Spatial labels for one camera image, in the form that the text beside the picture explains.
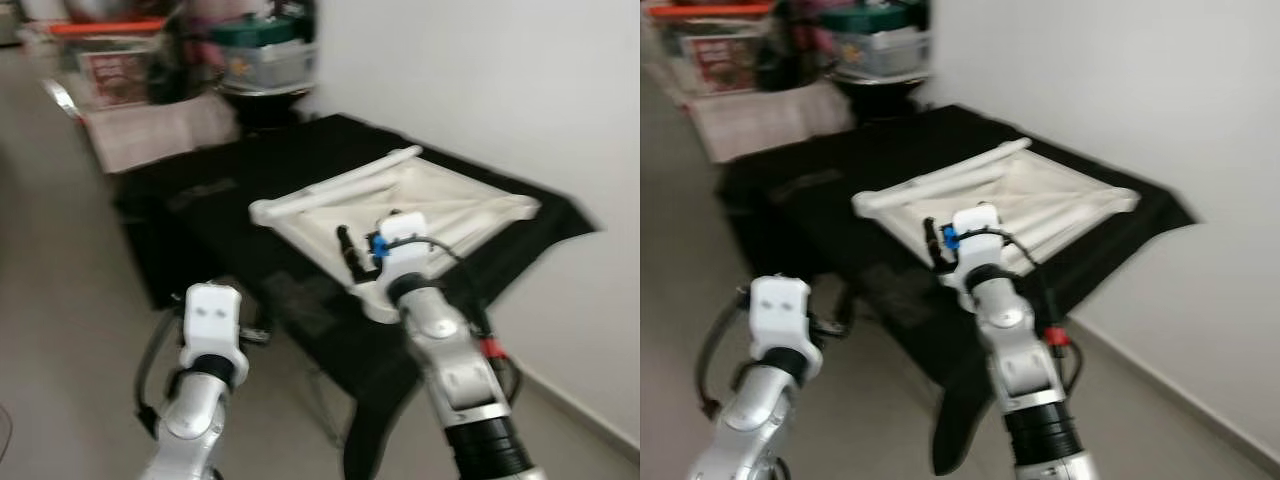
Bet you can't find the white plastic children table top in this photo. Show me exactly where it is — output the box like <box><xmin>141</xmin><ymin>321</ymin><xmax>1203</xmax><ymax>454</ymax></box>
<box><xmin>852</xmin><ymin>138</ymin><xmax>1142</xmax><ymax>279</ymax></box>
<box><xmin>248</xmin><ymin>145</ymin><xmax>542</xmax><ymax>324</ymax></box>

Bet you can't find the black tablecloth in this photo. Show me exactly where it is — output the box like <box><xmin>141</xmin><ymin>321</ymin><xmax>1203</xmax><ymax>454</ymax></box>
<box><xmin>112</xmin><ymin>112</ymin><xmax>601</xmax><ymax>480</ymax></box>
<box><xmin>715</xmin><ymin>104</ymin><xmax>1198</xmax><ymax>477</ymax></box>

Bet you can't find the black round bowl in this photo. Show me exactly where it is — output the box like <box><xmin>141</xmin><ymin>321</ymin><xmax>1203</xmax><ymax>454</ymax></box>
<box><xmin>830</xmin><ymin>75</ymin><xmax>923</xmax><ymax>119</ymax></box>
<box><xmin>218</xmin><ymin>85</ymin><xmax>313</xmax><ymax>133</ymax></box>

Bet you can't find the clear plastic container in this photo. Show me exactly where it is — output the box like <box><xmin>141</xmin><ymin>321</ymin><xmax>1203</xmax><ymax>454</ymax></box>
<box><xmin>828</xmin><ymin>30</ymin><xmax>929</xmax><ymax>81</ymax></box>
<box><xmin>220</xmin><ymin>42</ymin><xmax>321</xmax><ymax>93</ymax></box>

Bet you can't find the beige striped cloth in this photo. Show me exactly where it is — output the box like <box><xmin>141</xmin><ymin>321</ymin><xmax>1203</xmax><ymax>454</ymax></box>
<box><xmin>690</xmin><ymin>82</ymin><xmax>859</xmax><ymax>163</ymax></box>
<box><xmin>85</xmin><ymin>95</ymin><xmax>243</xmax><ymax>173</ymax></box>

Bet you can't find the black bag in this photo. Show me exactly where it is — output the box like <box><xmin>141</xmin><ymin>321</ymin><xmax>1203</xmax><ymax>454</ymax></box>
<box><xmin>150</xmin><ymin>0</ymin><xmax>229</xmax><ymax>106</ymax></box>
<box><xmin>760</xmin><ymin>0</ymin><xmax>831</xmax><ymax>93</ymax></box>

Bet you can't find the red lidded storage box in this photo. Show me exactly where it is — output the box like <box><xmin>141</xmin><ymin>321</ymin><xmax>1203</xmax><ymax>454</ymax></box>
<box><xmin>645</xmin><ymin>2</ymin><xmax>779</xmax><ymax>98</ymax></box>
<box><xmin>45</xmin><ymin>17</ymin><xmax>169</xmax><ymax>109</ymax></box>

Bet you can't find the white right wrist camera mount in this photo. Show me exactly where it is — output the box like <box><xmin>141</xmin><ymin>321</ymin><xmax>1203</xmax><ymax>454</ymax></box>
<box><xmin>948</xmin><ymin>204</ymin><xmax>1005</xmax><ymax>293</ymax></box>
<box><xmin>377</xmin><ymin>211</ymin><xmax>434</xmax><ymax>291</ymax></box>

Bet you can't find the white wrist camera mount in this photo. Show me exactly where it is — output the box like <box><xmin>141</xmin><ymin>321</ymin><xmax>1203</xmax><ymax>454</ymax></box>
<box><xmin>948</xmin><ymin>204</ymin><xmax>1005</xmax><ymax>293</ymax></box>
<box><xmin>377</xmin><ymin>211</ymin><xmax>434</xmax><ymax>291</ymax></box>
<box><xmin>748</xmin><ymin>274</ymin><xmax>824</xmax><ymax>381</ymax></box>
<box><xmin>182</xmin><ymin>283</ymin><xmax>250</xmax><ymax>373</ymax></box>

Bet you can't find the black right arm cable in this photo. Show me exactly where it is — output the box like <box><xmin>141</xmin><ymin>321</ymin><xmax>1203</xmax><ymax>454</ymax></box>
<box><xmin>1000</xmin><ymin>228</ymin><xmax>1081</xmax><ymax>391</ymax></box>
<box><xmin>418</xmin><ymin>236</ymin><xmax>501</xmax><ymax>361</ymax></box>

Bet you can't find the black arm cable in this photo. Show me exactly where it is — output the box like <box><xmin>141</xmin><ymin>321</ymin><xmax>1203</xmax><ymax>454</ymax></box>
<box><xmin>1000</xmin><ymin>228</ymin><xmax>1081</xmax><ymax>391</ymax></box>
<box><xmin>696</xmin><ymin>322</ymin><xmax>753</xmax><ymax>413</ymax></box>
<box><xmin>418</xmin><ymin>236</ymin><xmax>501</xmax><ymax>361</ymax></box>
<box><xmin>136</xmin><ymin>318</ymin><xmax>187</xmax><ymax>423</ymax></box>

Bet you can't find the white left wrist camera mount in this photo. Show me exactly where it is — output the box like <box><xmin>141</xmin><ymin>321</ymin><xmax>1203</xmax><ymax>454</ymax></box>
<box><xmin>182</xmin><ymin>283</ymin><xmax>250</xmax><ymax>373</ymax></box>
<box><xmin>748</xmin><ymin>274</ymin><xmax>824</xmax><ymax>381</ymax></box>

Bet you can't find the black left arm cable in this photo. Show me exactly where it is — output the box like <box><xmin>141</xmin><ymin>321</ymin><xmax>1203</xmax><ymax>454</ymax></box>
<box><xmin>136</xmin><ymin>318</ymin><xmax>187</xmax><ymax>423</ymax></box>
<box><xmin>696</xmin><ymin>322</ymin><xmax>753</xmax><ymax>413</ymax></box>

